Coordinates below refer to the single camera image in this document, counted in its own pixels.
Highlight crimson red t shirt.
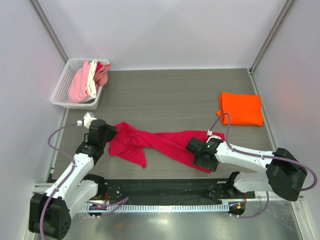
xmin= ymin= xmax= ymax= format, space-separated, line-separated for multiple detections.
xmin=108 ymin=122 xmax=211 ymax=174

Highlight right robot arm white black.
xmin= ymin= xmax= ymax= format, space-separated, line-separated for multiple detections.
xmin=185 ymin=136 xmax=307 ymax=202

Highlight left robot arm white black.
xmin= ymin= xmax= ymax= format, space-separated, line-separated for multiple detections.
xmin=28 ymin=114 xmax=118 ymax=240

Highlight white t shirt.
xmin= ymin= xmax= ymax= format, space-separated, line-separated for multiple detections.
xmin=86 ymin=59 xmax=98 ymax=99

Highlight light pink t shirt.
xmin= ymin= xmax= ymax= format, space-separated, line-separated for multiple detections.
xmin=68 ymin=61 xmax=91 ymax=104

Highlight salmon pink t shirt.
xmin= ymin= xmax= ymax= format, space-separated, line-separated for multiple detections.
xmin=93 ymin=64 xmax=111 ymax=88

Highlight white plastic laundry basket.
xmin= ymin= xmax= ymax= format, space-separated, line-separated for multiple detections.
xmin=51 ymin=57 xmax=110 ymax=110

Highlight folded orange t shirt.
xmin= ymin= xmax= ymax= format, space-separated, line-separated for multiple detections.
xmin=216 ymin=92 xmax=264 ymax=127

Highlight dark red t shirt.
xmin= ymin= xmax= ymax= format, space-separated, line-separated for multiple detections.
xmin=95 ymin=62 xmax=103 ymax=73

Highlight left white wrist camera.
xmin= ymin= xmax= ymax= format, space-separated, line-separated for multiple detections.
xmin=76 ymin=112 xmax=97 ymax=129

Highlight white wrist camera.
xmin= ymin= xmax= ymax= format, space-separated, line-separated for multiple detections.
xmin=76 ymin=112 xmax=97 ymax=129
xmin=206 ymin=130 xmax=222 ymax=143

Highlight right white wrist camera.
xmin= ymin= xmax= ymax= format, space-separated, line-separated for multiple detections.
xmin=206 ymin=130 xmax=222 ymax=143

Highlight slotted cable duct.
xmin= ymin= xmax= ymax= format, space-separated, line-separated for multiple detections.
xmin=78 ymin=202 xmax=230 ymax=214

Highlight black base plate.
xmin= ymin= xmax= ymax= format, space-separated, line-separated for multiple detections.
xmin=92 ymin=178 xmax=256 ymax=206

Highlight left aluminium frame post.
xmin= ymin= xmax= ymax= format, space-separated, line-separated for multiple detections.
xmin=28 ymin=0 xmax=69 ymax=63

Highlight aluminium frame post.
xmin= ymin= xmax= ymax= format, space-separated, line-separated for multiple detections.
xmin=28 ymin=0 xmax=69 ymax=63
xmin=248 ymin=0 xmax=296 ymax=75

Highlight right aluminium frame post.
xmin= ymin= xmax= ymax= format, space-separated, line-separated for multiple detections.
xmin=248 ymin=0 xmax=296 ymax=75

